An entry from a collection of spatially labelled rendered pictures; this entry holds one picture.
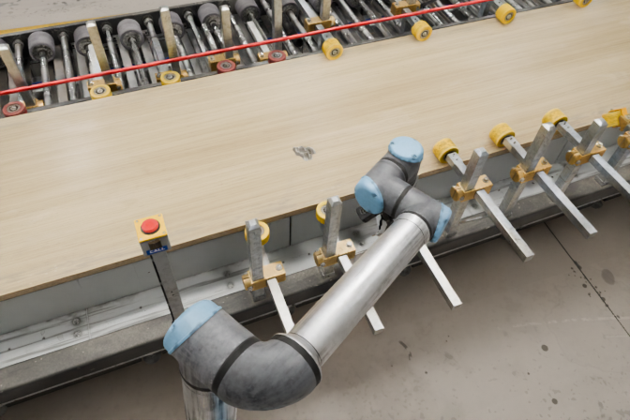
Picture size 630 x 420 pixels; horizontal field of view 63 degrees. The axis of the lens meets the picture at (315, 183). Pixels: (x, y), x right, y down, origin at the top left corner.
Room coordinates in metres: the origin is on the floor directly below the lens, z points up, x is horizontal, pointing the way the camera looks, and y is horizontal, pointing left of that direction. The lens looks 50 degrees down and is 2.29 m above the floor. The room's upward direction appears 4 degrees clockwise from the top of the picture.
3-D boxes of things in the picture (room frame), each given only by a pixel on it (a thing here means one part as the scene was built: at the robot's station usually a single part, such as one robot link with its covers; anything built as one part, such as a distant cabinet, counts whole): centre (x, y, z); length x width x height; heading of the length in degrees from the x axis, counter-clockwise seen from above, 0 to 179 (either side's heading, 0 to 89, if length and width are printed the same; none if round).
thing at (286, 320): (0.78, 0.09, 0.80); 0.44 x 0.03 x 0.04; 25
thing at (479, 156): (1.16, -0.51, 0.91); 0.04 x 0.04 x 0.48; 25
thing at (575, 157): (1.38, -0.99, 0.95); 0.14 x 0.06 x 0.05; 115
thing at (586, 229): (1.23, -0.80, 0.95); 0.50 x 0.04 x 0.04; 25
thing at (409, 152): (0.93, -0.23, 1.30); 0.10 x 0.09 x 0.12; 145
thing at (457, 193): (1.17, -0.53, 0.95); 0.14 x 0.06 x 0.05; 115
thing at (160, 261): (0.73, 0.40, 0.93); 0.05 x 0.05 x 0.45; 25
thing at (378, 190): (0.84, -0.17, 1.31); 0.12 x 0.12 x 0.09; 55
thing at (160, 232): (0.73, 0.40, 1.18); 0.07 x 0.07 x 0.08; 25
